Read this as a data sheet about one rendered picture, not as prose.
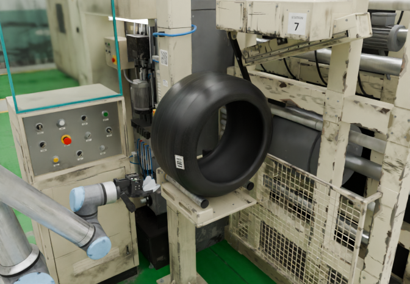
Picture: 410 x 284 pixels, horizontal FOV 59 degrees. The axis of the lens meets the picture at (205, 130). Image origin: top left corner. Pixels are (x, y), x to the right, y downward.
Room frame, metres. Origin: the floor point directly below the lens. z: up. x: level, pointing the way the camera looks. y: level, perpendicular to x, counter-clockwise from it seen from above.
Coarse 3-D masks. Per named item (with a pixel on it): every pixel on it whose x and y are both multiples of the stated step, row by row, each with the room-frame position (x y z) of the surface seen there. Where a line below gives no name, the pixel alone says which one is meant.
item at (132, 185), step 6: (126, 174) 1.36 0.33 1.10; (114, 180) 1.31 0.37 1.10; (120, 180) 1.31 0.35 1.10; (126, 180) 1.31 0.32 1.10; (132, 180) 1.34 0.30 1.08; (138, 180) 1.33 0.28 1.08; (120, 186) 1.29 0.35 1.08; (126, 186) 1.31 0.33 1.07; (132, 186) 1.30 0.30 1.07; (138, 186) 1.33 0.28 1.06; (120, 192) 1.30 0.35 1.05; (126, 192) 1.31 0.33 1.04; (132, 192) 1.30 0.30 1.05; (138, 192) 1.32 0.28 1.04
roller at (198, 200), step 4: (168, 176) 1.68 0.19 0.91; (168, 180) 1.67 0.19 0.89; (172, 180) 1.64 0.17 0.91; (176, 184) 1.61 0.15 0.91; (180, 188) 1.57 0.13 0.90; (184, 188) 1.55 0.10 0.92; (184, 192) 1.54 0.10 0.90; (188, 192) 1.52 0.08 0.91; (188, 196) 1.52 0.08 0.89; (192, 196) 1.49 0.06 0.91; (196, 196) 1.47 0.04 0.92; (200, 196) 1.47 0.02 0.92; (192, 200) 1.49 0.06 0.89; (196, 200) 1.46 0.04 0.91; (200, 200) 1.44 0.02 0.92; (204, 200) 1.44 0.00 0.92; (200, 204) 1.43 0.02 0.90; (204, 204) 1.43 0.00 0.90; (208, 204) 1.44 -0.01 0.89
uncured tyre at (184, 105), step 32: (192, 96) 1.45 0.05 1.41; (224, 96) 1.47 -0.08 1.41; (256, 96) 1.57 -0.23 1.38; (160, 128) 1.47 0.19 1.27; (192, 128) 1.38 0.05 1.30; (256, 128) 1.76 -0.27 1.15; (160, 160) 1.48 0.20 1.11; (192, 160) 1.37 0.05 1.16; (224, 160) 1.78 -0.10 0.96; (256, 160) 1.59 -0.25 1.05; (192, 192) 1.42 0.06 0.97; (224, 192) 1.47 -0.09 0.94
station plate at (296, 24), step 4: (292, 16) 1.48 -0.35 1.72; (296, 16) 1.47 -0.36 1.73; (300, 16) 1.45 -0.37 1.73; (304, 16) 1.43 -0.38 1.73; (292, 20) 1.48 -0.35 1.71; (296, 20) 1.47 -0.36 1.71; (300, 20) 1.45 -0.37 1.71; (304, 20) 1.43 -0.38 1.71; (288, 24) 1.50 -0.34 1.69; (292, 24) 1.48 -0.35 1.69; (296, 24) 1.47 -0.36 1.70; (300, 24) 1.45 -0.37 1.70; (304, 24) 1.43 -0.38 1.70; (288, 28) 1.50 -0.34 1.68; (292, 28) 1.48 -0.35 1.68; (296, 28) 1.46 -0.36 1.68; (300, 28) 1.45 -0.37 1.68; (304, 28) 1.43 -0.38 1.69; (288, 32) 1.50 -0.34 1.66; (292, 32) 1.48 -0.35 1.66; (296, 32) 1.46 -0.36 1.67; (300, 32) 1.45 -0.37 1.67; (304, 32) 1.43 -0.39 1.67
